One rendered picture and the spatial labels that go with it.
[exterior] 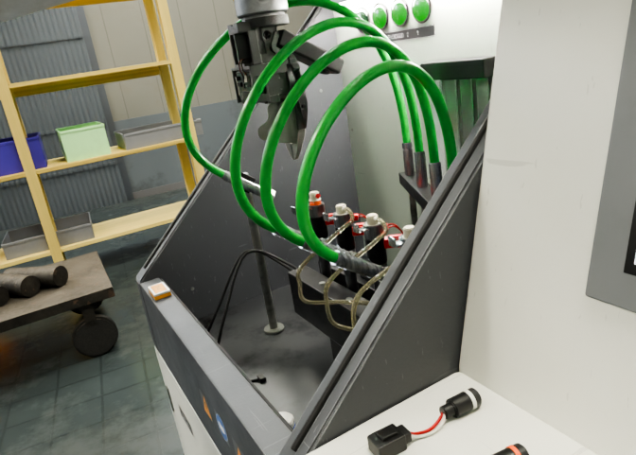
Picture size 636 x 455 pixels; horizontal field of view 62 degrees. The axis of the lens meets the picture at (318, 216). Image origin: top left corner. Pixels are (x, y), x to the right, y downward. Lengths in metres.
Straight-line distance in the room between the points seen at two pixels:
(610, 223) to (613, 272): 0.04
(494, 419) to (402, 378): 0.10
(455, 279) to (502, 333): 0.07
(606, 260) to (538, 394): 0.15
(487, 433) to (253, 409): 0.27
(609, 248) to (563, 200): 0.06
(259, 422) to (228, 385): 0.09
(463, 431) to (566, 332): 0.13
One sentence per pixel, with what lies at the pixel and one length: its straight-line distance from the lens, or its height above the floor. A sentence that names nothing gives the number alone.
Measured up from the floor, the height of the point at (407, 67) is 1.31.
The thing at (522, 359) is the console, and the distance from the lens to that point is 0.57.
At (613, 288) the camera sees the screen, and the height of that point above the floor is 1.12.
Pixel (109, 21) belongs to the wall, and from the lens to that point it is 6.41.
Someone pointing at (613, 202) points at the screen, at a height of 1.19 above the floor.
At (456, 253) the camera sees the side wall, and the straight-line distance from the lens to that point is 0.58.
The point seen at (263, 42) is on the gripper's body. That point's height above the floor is 1.36.
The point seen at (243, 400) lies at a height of 0.95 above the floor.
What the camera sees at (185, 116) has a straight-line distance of 0.93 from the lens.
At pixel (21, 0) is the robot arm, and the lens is 0.70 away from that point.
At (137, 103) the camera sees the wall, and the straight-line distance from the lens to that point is 6.39.
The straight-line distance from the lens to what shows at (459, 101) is 0.95.
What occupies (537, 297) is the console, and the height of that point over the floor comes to 1.09.
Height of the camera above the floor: 1.34
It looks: 18 degrees down
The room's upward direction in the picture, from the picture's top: 9 degrees counter-clockwise
